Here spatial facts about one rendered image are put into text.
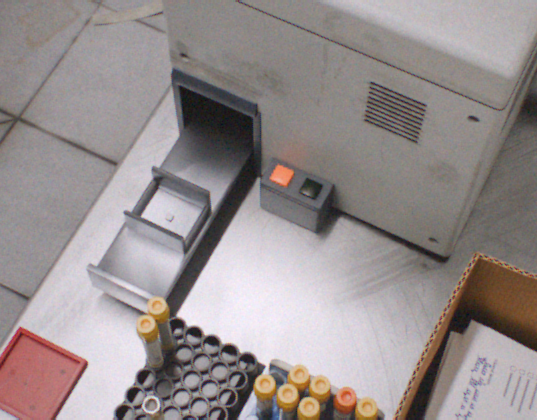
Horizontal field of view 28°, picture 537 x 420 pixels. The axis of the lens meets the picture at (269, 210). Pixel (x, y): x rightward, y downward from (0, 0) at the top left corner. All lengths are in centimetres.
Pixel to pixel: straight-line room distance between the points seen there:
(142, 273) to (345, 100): 24
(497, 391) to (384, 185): 19
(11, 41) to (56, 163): 29
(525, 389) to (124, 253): 35
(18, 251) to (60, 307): 102
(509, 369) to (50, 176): 129
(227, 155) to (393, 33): 28
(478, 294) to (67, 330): 35
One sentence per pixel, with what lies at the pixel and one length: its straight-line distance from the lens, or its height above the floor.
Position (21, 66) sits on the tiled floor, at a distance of 217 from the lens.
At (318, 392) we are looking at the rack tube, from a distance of 81.
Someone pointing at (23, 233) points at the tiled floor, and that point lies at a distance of 199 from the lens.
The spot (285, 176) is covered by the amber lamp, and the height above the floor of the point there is 93.
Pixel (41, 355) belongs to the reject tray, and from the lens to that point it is 96.
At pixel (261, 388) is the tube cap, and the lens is 81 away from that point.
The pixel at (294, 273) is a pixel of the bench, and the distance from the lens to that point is 97.
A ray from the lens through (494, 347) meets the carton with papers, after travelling 90.
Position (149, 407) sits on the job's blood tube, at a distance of 84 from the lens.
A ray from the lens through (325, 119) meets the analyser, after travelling 86.
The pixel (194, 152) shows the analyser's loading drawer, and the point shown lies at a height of 92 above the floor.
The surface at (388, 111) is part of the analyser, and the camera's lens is 82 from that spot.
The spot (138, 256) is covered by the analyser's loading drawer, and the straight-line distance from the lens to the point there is 93.
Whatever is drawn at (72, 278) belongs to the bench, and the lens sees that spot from 98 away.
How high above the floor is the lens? 176
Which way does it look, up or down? 64 degrees down
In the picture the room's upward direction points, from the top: straight up
